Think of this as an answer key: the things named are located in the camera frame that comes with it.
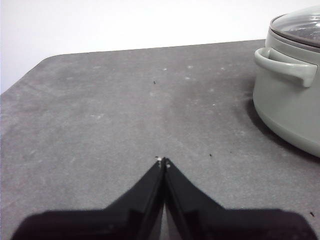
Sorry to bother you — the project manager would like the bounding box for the sage green electric cooking pot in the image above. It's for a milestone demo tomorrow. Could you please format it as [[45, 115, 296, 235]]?
[[252, 14, 320, 158]]

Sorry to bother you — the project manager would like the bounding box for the glass lid with green knob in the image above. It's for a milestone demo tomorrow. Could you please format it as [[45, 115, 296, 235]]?
[[271, 6, 320, 41]]

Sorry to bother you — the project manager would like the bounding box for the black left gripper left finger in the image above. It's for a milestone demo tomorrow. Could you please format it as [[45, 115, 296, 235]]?
[[11, 157, 165, 240]]

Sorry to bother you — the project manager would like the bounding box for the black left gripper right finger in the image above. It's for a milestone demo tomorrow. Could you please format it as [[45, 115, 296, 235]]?
[[164, 157, 320, 240]]

